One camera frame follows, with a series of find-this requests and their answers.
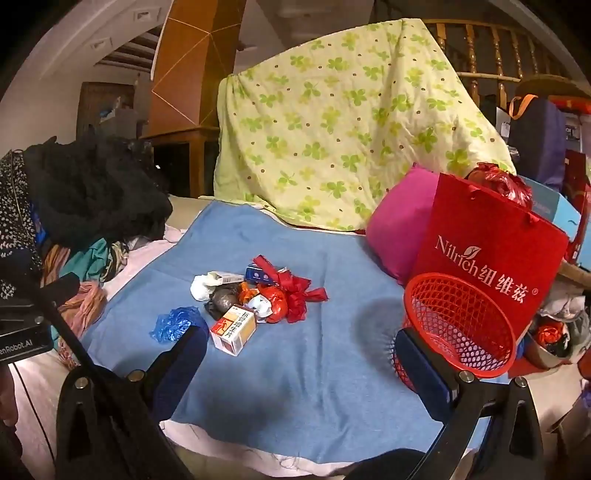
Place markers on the blue blanket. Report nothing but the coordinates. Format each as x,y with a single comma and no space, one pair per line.
300,397

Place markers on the orange wrapper bundle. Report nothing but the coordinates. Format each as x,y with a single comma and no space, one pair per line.
246,292

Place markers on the navy blue tote bag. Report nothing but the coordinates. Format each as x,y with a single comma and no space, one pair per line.
538,133

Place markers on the red Nilrich paper bag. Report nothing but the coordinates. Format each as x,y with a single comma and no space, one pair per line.
507,251

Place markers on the red plastic mesh basket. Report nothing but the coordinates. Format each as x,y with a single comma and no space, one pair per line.
460,322

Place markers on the red white medicine box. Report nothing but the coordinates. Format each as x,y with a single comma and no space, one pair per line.
233,330

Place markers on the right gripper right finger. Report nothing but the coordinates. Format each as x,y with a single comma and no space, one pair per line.
512,445

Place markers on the black clothes pile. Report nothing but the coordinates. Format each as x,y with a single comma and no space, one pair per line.
97,187

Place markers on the blue toothpaste box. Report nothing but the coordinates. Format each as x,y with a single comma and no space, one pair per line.
255,275

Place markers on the teal garment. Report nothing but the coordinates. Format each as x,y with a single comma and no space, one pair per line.
91,264

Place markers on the black plastic bag trash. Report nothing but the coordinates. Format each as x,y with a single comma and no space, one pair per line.
221,300

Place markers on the green clover quilt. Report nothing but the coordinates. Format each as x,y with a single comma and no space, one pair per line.
320,133

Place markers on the wooden stair railing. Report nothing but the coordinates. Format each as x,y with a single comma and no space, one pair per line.
491,59

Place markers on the red plastic bag ball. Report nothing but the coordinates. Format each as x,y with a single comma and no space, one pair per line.
269,305

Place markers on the metal bowl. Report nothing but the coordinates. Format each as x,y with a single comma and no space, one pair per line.
548,343

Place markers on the magenta pillow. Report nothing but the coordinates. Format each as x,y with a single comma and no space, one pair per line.
399,224

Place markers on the light blue box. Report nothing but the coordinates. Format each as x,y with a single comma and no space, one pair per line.
553,207

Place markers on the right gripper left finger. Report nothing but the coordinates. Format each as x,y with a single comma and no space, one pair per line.
108,427

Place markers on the wooden cabinet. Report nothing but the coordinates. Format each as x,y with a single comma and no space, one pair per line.
195,51

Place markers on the white paper trash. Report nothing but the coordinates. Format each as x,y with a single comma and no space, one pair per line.
202,287

